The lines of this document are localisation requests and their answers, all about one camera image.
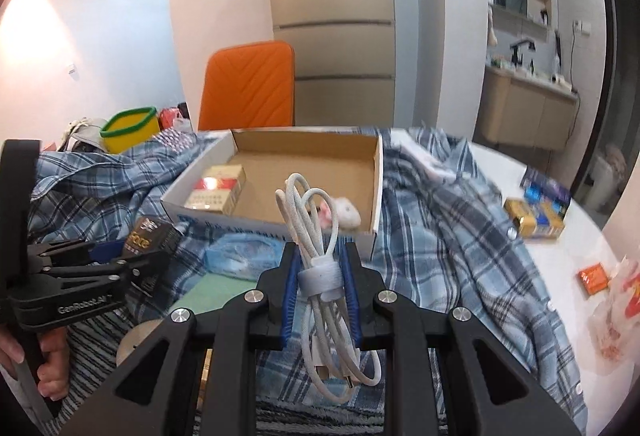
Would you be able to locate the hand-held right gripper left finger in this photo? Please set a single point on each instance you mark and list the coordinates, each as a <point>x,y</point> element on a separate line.
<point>289,288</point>

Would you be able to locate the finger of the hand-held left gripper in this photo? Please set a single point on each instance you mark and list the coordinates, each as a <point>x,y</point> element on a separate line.
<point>75,250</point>
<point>100,278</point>

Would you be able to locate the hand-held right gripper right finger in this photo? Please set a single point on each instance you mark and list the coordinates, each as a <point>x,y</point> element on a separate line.
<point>352,296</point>

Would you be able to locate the blue face mask pack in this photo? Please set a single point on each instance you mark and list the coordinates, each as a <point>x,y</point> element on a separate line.
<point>245,253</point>

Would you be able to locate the small black box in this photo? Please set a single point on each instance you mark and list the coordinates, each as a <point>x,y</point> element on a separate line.
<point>150,236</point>

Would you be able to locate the pale green pad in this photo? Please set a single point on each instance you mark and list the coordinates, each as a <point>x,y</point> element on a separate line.
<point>210,292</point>

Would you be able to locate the small white pink plush toy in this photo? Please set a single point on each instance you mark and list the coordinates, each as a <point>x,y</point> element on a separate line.
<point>345,215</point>

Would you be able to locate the red gold cigarette pack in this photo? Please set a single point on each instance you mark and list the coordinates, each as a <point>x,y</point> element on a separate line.
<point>215,191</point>

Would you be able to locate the cardboard box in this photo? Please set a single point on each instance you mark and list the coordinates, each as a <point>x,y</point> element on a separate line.
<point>300,166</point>

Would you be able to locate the yellow blue cigarette pack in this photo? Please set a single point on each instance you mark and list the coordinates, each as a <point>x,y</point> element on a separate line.
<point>527,216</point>

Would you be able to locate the person's left hand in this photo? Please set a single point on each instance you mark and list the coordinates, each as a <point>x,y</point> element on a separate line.
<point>52,366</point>

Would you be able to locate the blue plaid shirt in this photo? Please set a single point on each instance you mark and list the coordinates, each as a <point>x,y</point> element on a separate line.
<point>450,241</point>

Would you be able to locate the beige cloth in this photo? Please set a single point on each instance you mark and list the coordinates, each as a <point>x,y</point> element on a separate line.
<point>85,131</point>

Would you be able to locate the yellow basket with green rim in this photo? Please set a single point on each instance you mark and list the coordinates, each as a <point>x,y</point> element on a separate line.
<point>125,134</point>

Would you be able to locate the floral patterned cloth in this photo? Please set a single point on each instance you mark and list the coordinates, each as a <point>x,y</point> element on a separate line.
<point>177,139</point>

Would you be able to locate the red bag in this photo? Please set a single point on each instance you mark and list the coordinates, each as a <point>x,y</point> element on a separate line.
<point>167,119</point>

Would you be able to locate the orange chair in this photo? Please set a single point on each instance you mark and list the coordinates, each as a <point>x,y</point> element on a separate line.
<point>247,86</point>

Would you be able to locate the blue foil packet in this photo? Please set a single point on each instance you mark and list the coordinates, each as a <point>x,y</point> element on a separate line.
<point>547,188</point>

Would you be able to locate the small orange box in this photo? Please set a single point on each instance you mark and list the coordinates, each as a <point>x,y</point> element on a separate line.
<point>594,279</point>

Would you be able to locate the beige vanity cabinet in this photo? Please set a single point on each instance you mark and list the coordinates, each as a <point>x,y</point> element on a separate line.
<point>525,111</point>

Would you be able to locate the white bin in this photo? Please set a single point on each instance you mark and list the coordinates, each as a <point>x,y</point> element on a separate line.
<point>602,181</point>

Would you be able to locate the beige refrigerator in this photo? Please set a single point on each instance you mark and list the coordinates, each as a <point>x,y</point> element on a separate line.
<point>335,16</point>

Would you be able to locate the black faucet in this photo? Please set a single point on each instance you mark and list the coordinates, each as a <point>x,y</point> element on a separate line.
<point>517,54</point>

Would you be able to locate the white hair dryer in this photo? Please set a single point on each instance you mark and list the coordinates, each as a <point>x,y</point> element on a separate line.
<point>558,80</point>

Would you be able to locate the white wall switch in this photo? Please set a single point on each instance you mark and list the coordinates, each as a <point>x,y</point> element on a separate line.
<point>73,72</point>

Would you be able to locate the dark door frame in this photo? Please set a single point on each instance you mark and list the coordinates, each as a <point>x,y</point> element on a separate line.
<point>607,66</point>

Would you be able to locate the white wall socket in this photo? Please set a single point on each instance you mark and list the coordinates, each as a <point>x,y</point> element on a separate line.
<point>581,27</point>

